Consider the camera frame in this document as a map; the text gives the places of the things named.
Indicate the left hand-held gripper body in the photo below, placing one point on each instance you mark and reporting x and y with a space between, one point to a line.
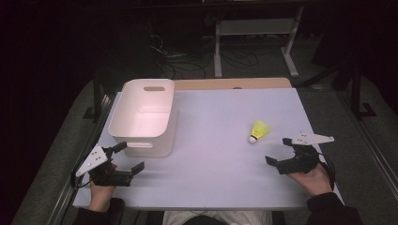
94 162

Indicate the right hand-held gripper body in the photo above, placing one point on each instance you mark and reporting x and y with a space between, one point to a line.
305 159

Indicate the yellow shuttlecock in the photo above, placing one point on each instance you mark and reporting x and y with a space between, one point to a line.
259 129

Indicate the white plastic storage bin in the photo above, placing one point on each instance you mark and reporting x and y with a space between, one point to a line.
140 112

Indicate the person's right hand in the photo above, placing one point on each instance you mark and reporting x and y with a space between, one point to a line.
316 182

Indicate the person's left hand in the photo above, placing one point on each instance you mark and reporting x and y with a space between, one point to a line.
100 197

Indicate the black metal stand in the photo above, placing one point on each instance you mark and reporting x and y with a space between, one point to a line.
97 93
356 90

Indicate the white table board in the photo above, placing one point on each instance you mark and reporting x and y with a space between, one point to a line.
212 162

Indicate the wooden table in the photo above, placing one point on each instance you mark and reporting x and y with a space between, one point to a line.
250 83

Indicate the person's light pants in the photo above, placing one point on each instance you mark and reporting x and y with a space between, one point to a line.
219 217

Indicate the aluminium frame rail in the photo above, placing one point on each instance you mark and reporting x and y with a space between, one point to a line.
67 193
375 162

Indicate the white metal desk frame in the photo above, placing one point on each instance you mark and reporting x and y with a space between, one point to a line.
250 27

